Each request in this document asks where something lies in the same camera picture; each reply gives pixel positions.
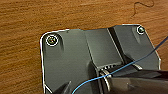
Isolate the thin black floor cable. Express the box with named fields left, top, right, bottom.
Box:
left=131, top=1, right=155, bottom=18

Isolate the blue cable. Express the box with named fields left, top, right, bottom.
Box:
left=70, top=35, right=168, bottom=94

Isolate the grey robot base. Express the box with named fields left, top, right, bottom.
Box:
left=39, top=23, right=163, bottom=94

